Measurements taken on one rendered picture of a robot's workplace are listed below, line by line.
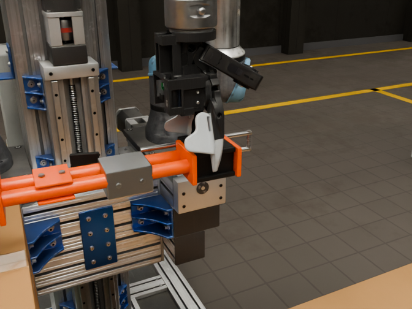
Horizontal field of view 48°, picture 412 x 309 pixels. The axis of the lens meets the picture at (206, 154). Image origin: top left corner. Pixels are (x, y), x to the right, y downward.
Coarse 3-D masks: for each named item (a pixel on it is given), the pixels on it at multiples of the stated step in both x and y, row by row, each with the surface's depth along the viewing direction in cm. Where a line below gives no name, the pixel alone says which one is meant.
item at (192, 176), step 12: (180, 144) 73; (228, 144) 73; (180, 156) 74; (192, 156) 69; (204, 156) 70; (228, 156) 72; (240, 156) 72; (192, 168) 69; (204, 168) 71; (228, 168) 73; (240, 168) 73; (192, 180) 70; (204, 180) 72
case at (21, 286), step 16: (16, 208) 85; (16, 224) 80; (0, 240) 75; (16, 240) 75; (0, 256) 71; (16, 256) 71; (0, 272) 68; (16, 272) 68; (32, 272) 92; (0, 288) 64; (16, 288) 64; (32, 288) 65; (0, 304) 61; (16, 304) 61; (32, 304) 61
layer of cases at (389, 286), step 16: (400, 272) 151; (352, 288) 144; (368, 288) 144; (384, 288) 144; (400, 288) 144; (304, 304) 137; (320, 304) 137; (336, 304) 137; (352, 304) 137; (368, 304) 137; (384, 304) 137; (400, 304) 137
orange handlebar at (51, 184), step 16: (160, 160) 72; (176, 160) 74; (32, 176) 66; (48, 176) 65; (64, 176) 65; (80, 176) 68; (96, 176) 66; (160, 176) 69; (16, 192) 61; (32, 192) 62; (48, 192) 63; (64, 192) 64; (80, 192) 65
